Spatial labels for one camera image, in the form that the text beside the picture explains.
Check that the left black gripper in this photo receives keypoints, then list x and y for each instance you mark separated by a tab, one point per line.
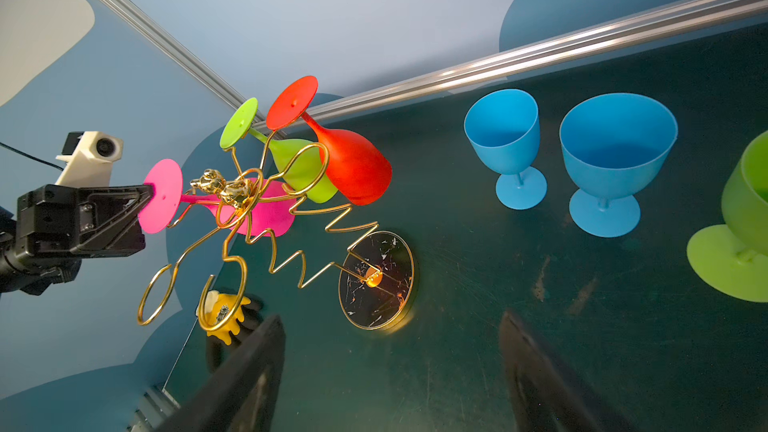
57	221

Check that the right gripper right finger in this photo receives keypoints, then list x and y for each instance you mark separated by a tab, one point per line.
545	393

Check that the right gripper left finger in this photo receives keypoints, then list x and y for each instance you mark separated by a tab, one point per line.
242	394

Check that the pink wine glass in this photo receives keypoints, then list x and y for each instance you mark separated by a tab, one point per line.
222	198

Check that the green wine glass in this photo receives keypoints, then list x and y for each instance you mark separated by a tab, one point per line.
304	169
732	257

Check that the blue wine glass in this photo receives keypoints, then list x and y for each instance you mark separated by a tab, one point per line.
614	145
503	128

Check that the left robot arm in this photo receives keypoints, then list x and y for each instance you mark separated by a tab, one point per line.
31	275

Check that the red wine glass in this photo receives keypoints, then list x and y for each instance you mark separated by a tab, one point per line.
356	167

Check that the yellow black work glove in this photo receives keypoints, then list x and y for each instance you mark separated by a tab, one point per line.
237	322

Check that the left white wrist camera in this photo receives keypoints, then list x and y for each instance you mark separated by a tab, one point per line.
89	158

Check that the gold wire glass rack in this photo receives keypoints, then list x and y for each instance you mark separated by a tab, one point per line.
375	278

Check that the left frame post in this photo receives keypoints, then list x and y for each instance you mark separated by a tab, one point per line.
165	42

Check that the back frame bar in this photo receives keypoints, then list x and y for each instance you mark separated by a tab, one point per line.
675	19

